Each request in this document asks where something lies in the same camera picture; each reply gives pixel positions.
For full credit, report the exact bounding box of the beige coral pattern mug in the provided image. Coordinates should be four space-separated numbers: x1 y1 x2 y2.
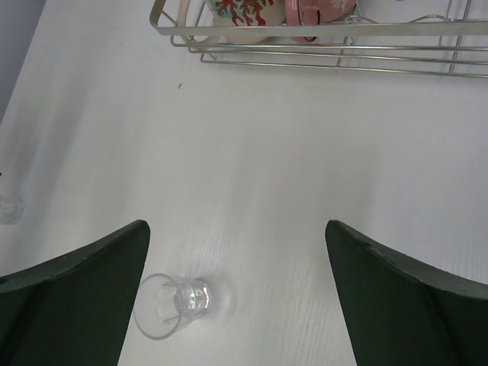
176 0 285 46

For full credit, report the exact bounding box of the metal wire dish rack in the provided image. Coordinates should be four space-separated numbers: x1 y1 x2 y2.
149 1 487 79

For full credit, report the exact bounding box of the pink ghost pattern mug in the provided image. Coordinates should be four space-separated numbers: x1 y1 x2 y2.
285 0 357 26

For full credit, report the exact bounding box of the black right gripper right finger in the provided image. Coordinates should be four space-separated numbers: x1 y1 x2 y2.
325 220 487 365

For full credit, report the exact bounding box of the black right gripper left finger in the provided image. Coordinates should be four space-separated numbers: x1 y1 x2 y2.
1 220 150 365

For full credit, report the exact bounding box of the clear plastic cup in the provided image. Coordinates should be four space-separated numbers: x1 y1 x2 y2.
133 274 211 340

